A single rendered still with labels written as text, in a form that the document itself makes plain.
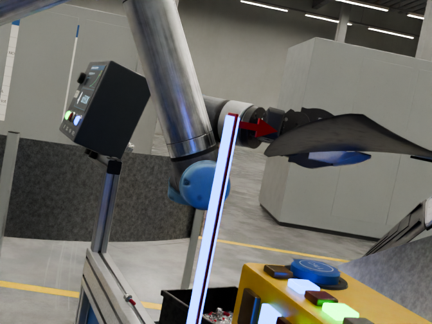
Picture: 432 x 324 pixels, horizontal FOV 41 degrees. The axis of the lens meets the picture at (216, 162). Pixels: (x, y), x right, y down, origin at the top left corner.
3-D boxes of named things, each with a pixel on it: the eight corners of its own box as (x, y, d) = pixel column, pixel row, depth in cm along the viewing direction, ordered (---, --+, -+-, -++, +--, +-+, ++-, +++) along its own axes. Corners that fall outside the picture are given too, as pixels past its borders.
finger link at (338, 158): (378, 159, 89) (324, 144, 94) (369, 153, 84) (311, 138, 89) (372, 178, 89) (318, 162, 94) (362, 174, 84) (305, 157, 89)
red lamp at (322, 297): (337, 308, 40) (339, 299, 40) (315, 306, 39) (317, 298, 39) (323, 298, 42) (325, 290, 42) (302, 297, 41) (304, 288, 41)
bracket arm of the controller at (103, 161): (120, 175, 118) (123, 161, 118) (105, 173, 117) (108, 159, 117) (99, 159, 140) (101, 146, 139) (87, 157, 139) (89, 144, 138)
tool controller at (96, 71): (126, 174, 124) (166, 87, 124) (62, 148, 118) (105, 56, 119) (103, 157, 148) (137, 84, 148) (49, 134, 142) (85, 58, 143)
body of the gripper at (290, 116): (333, 123, 95) (269, 110, 101) (315, 112, 88) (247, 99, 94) (321, 168, 95) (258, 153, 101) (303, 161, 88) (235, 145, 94)
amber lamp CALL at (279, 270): (292, 279, 45) (294, 272, 45) (272, 278, 44) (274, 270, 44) (281, 272, 47) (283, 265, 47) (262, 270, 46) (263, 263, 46)
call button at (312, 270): (346, 294, 46) (351, 273, 46) (303, 291, 44) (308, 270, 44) (319, 277, 49) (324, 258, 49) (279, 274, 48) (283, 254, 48)
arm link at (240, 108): (224, 96, 96) (212, 143, 96) (248, 99, 94) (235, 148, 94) (244, 105, 103) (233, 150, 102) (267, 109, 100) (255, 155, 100)
